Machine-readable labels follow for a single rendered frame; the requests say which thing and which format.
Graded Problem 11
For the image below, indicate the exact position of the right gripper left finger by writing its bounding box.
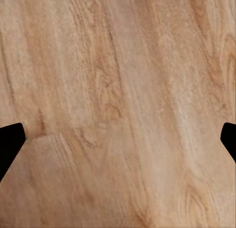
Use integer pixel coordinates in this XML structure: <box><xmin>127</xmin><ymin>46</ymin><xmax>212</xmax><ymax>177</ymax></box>
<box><xmin>0</xmin><ymin>123</ymin><xmax>26</xmax><ymax>182</ymax></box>

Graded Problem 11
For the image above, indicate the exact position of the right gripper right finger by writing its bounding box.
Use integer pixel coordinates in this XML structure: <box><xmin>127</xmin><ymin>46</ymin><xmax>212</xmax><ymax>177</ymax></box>
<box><xmin>220</xmin><ymin>122</ymin><xmax>236</xmax><ymax>162</ymax></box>

